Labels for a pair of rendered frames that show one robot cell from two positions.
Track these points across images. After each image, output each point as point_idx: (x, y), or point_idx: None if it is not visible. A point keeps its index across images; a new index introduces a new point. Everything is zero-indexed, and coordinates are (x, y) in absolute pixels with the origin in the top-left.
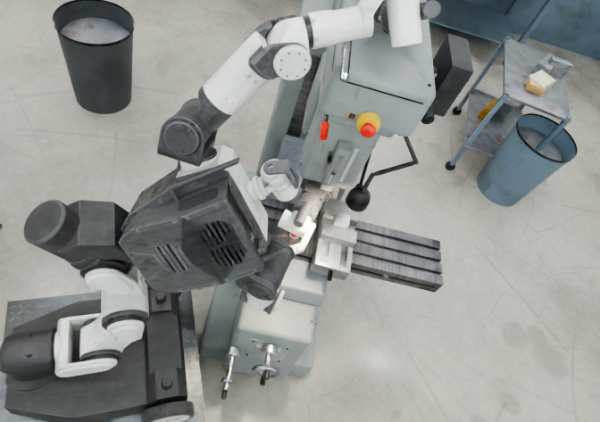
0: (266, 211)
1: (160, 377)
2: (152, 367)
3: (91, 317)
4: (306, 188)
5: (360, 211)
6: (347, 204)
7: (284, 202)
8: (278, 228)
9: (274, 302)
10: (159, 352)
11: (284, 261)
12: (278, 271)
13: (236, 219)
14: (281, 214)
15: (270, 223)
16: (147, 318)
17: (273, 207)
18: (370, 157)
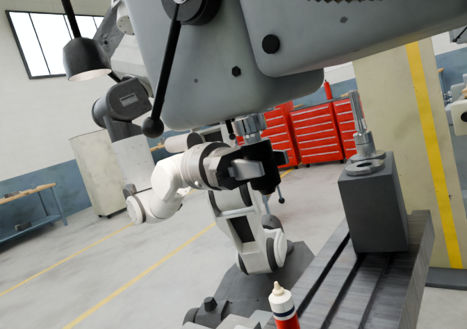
0: (360, 297)
1: (218, 303)
2: (234, 302)
3: (275, 238)
4: (238, 146)
5: (72, 78)
6: (97, 74)
7: (392, 327)
8: (313, 311)
9: (124, 186)
10: (244, 306)
11: (103, 95)
12: (101, 97)
13: (107, 12)
14: (353, 320)
15: (329, 301)
16: (210, 196)
17: (376, 309)
18: (166, 43)
